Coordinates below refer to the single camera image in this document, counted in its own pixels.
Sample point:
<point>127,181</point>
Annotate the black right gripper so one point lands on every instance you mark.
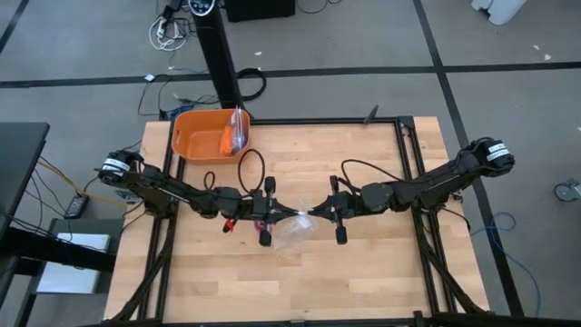
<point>349,204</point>

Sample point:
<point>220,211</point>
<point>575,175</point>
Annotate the blue power strip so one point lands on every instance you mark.
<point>181,111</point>

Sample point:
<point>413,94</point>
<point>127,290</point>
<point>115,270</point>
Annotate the black tower fan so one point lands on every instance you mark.
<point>218,54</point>

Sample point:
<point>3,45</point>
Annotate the clear plastic bag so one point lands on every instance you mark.
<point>239,131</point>
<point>295,231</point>

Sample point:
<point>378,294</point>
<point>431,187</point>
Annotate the orange bandage roll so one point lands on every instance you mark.
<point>225,141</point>

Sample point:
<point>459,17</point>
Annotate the black desk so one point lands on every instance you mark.
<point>18,159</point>

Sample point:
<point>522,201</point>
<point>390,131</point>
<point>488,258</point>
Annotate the black aluminium table frame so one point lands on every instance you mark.
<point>318,121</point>

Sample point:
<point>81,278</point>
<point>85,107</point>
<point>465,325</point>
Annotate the grey caster wheel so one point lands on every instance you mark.
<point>567,191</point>

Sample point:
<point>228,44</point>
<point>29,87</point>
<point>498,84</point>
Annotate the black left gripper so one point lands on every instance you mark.
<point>254,211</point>

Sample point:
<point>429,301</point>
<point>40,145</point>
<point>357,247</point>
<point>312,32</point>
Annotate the black equipment case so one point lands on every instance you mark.
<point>258,9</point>

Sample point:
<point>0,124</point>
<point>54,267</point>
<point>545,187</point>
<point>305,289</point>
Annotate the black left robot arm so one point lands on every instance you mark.
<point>159,188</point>

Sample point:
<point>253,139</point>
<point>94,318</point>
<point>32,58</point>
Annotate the white power strip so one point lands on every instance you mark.
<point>161,29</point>

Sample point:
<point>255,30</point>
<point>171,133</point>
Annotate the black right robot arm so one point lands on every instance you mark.
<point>431,181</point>

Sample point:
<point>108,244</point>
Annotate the orange plastic bin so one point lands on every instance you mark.
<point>199,141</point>

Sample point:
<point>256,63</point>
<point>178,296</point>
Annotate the black power adapter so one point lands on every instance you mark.
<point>76,206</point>

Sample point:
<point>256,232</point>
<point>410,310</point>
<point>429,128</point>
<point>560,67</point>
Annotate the black desk beam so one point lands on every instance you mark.
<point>54,250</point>

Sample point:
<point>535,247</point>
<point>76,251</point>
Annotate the black clamp lever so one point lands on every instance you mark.
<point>371,114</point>

